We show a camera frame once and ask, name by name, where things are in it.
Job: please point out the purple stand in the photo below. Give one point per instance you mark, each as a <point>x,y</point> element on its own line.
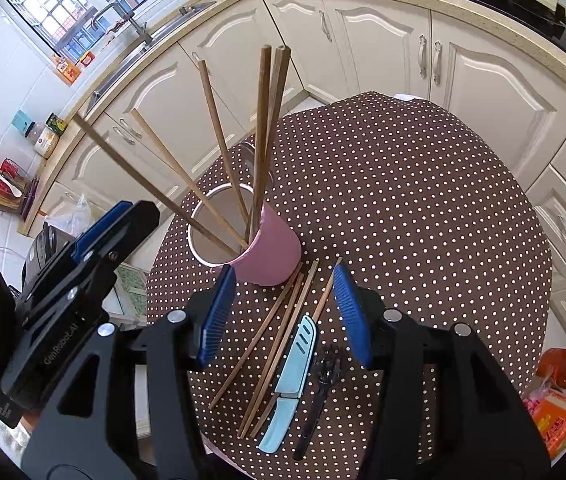
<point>30,199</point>

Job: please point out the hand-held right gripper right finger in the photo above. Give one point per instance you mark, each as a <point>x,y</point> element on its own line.
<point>353,320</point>

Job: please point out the barred kitchen window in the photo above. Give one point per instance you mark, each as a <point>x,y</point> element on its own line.
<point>43,10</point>

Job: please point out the small red jar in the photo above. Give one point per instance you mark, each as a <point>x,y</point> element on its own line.
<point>86,58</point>

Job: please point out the brown polka-dot tablecloth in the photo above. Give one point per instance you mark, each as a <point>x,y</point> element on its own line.
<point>413,210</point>

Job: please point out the white plastic bag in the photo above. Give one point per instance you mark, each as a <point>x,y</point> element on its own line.
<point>70,212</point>

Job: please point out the wooden chopstick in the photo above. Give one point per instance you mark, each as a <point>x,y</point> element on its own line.
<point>262,125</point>
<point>258,335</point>
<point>215,125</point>
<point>138,170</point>
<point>286,320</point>
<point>326,287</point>
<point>297,310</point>
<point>278,90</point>
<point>173,160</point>

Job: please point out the orange snack packet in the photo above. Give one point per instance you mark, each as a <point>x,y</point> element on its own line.
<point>560,422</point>

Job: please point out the steel faucet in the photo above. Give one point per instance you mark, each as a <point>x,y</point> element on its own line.
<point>135,27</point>

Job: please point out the light blue knife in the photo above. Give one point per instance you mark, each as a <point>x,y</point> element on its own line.
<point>295,360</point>

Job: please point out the light blue box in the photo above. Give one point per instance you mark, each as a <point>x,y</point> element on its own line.
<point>22,122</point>

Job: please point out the red cutlery holder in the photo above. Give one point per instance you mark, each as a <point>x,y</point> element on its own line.
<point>10,167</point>

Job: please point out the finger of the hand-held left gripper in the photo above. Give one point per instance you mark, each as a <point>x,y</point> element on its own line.
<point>103,225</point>
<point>138,220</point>

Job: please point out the white plastic spoon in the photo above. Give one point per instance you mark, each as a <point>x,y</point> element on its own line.
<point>8,186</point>

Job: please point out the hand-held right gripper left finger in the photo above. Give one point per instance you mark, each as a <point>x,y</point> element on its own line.
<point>218,310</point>

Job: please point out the steel double sink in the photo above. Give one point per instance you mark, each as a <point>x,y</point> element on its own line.
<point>190,10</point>

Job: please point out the orange plastic bottle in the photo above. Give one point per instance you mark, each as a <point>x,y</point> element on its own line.
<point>563,370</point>

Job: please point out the pink packet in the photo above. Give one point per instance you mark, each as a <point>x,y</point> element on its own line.
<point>533,400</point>

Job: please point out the pink cup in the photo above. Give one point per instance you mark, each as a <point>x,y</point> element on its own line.
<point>268,250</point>

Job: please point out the cream base cabinets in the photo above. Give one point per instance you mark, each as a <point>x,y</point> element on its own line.
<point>488,85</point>

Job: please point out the black fork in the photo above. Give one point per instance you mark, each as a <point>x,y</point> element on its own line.
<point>315,410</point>

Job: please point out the white label glass jar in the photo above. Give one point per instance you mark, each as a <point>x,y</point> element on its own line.
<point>45,142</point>

